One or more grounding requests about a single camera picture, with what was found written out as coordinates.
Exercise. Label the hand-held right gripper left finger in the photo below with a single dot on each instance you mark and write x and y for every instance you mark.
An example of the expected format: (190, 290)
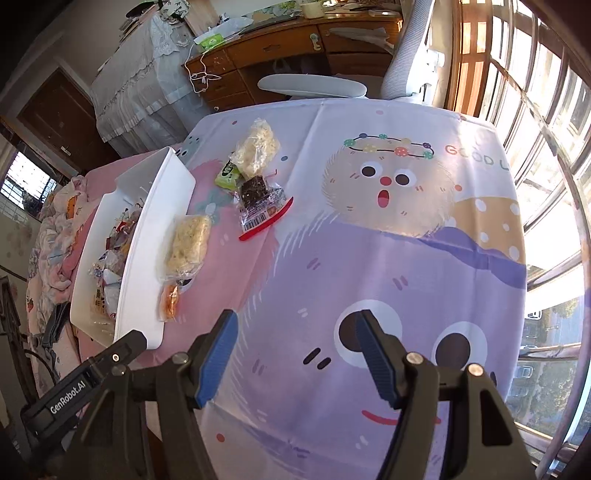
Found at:
(217, 364)

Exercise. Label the white plastic bin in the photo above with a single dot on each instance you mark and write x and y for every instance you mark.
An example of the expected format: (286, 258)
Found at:
(152, 221)

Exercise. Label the grey office chair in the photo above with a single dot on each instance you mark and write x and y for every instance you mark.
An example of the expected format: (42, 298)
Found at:
(406, 64)

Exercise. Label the cartoon printed tablecloth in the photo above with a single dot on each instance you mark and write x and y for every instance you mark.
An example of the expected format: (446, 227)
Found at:
(369, 277)

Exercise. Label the orange snack packet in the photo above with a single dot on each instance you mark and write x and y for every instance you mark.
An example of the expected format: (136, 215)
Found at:
(168, 300)

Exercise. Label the green tissue pack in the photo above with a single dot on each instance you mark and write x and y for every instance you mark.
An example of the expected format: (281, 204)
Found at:
(212, 40)

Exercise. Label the dark wooden door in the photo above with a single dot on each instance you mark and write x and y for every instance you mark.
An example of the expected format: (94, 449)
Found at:
(60, 120)

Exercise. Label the small bright window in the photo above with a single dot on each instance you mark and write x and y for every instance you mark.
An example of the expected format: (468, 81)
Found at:
(23, 184)

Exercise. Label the rice cracker packet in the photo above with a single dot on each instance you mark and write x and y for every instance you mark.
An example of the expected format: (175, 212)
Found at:
(256, 147)
(187, 244)

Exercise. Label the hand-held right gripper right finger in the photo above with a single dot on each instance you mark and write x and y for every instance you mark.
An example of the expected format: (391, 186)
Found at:
(374, 360)

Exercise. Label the wooden desk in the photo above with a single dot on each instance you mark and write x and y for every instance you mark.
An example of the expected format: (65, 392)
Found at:
(277, 50)

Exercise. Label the dark snack packet red edge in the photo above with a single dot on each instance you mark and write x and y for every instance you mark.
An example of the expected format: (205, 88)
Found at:
(254, 191)

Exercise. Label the white drawer lock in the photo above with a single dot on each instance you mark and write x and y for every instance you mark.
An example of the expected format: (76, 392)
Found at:
(316, 41)

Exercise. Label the pink printed blanket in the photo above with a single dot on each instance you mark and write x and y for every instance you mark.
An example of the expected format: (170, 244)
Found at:
(55, 258)

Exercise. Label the white bed with skirt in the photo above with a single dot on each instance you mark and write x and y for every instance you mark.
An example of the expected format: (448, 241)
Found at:
(138, 83)

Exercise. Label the pile of snack packets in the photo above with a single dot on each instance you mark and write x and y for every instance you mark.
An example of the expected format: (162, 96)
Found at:
(111, 272)

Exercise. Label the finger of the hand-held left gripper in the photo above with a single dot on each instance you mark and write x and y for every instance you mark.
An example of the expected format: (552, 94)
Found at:
(122, 350)

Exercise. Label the green snack packet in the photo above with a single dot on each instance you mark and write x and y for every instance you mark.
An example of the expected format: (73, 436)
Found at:
(226, 175)

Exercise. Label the window with metal grille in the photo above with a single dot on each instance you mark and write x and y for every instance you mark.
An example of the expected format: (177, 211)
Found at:
(554, 147)

